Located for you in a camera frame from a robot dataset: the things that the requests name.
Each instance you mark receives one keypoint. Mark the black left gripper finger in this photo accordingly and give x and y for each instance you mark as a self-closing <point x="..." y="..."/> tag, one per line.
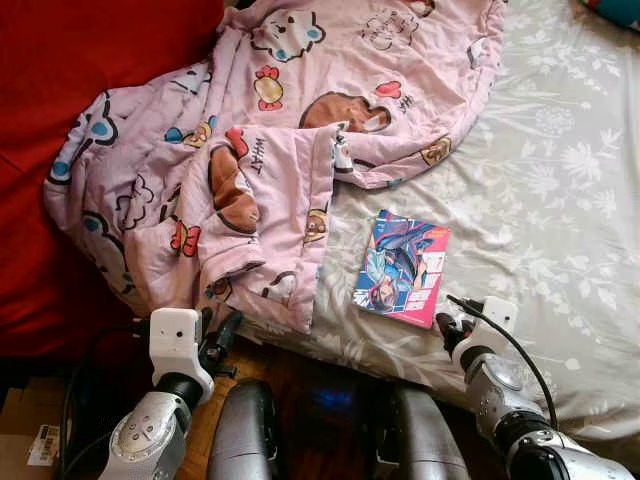
<point x="209" y="322"/>
<point x="232" y="330"/>

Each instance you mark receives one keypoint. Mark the colourful manga book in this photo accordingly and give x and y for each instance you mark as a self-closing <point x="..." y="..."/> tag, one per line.
<point x="402" y="270"/>

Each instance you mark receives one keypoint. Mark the pink cartoon print blanket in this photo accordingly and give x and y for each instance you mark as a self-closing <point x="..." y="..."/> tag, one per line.
<point x="300" y="110"/>

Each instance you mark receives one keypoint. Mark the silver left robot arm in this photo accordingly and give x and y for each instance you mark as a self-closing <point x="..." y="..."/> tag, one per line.
<point x="145" y="435"/>

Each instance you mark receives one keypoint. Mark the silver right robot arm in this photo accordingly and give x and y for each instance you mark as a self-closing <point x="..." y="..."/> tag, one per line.
<point x="500" y="390"/>

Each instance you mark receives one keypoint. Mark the silver left robot leg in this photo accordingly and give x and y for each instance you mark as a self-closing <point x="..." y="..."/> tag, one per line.
<point x="245" y="430"/>

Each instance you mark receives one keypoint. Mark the grey floral bed sheet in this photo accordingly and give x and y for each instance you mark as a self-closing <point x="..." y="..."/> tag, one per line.
<point x="540" y="180"/>

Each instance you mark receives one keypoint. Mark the brown cardboard box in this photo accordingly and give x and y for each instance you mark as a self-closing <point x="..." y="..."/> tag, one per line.
<point x="30" y="440"/>

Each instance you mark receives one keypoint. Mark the red fabric covered cushion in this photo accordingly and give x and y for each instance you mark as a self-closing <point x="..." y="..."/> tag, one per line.
<point x="90" y="60"/>

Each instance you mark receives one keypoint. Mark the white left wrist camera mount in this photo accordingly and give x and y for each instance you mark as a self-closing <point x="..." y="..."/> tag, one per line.
<point x="177" y="340"/>

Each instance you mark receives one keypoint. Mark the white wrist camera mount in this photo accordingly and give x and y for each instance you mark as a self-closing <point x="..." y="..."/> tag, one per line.
<point x="177" y="340"/>
<point x="500" y="315"/>

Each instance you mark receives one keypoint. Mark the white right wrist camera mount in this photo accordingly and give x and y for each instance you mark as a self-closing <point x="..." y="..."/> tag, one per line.
<point x="500" y="315"/>

